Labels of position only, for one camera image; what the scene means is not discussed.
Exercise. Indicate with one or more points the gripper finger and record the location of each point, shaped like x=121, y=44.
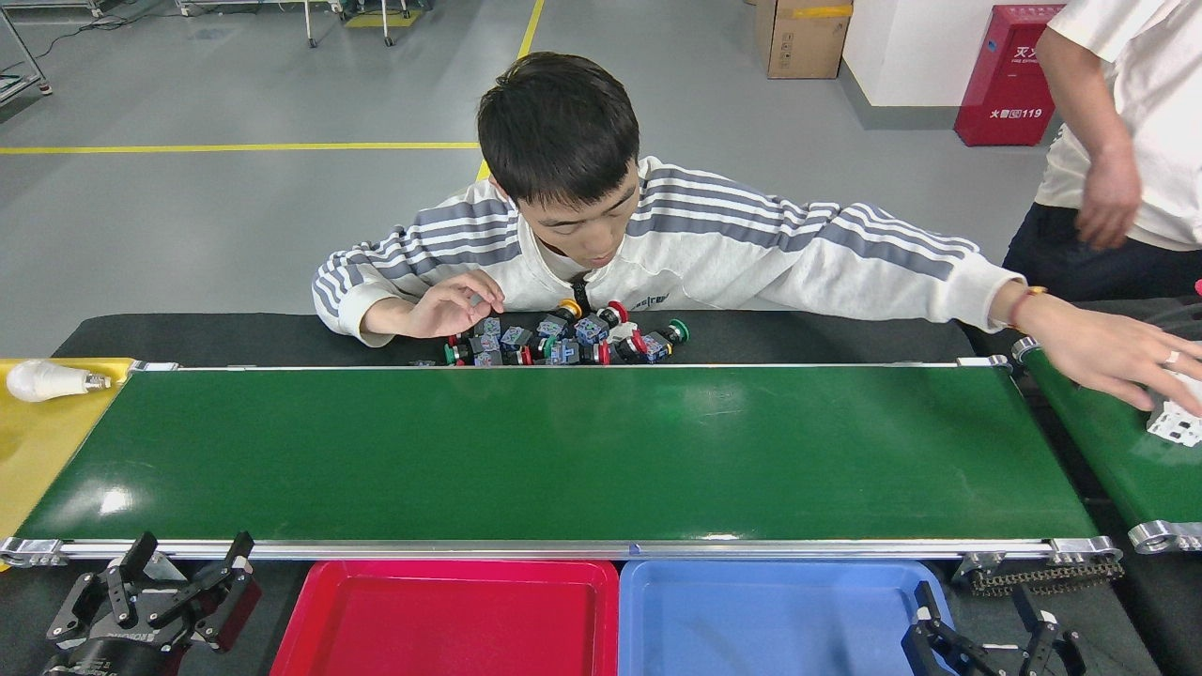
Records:
x=1056, y=652
x=930, y=652

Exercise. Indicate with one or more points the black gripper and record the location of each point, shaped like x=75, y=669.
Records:
x=113, y=657

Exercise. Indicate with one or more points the white breaker switch block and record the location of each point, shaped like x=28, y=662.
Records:
x=1178, y=427

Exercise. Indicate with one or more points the person's left forearm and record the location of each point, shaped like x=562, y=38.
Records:
x=939, y=277

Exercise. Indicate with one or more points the person's right forearm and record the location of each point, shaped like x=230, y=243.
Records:
x=1080, y=103
x=362, y=314

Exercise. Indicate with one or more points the blue plastic tray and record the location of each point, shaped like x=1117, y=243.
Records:
x=770, y=629

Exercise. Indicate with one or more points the yellow plastic tray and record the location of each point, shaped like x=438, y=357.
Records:
x=38, y=451

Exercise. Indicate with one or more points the short green conveyor belt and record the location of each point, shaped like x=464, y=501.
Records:
x=1108, y=451

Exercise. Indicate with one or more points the red plastic tray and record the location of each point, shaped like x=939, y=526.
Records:
x=441, y=629

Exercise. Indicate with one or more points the long green conveyor belt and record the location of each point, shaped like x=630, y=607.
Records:
x=563, y=451

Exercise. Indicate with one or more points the person's left hand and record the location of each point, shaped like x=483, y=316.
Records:
x=1099, y=347

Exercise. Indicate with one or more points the person's right hand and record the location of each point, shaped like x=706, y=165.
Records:
x=1110, y=197
x=451, y=305

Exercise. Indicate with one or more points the white light bulb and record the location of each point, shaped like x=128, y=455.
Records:
x=42, y=380

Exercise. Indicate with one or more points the person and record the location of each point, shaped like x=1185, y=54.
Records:
x=695, y=253
x=1155, y=113

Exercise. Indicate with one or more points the red fire extinguisher cabinet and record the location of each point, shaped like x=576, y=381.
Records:
x=1005, y=84

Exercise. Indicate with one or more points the white stand on wheels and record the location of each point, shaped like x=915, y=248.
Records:
x=309, y=28

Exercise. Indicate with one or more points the brown cardboard box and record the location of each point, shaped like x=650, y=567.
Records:
x=803, y=42

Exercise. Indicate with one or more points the metal frame rack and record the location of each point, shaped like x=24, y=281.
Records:
x=23, y=89

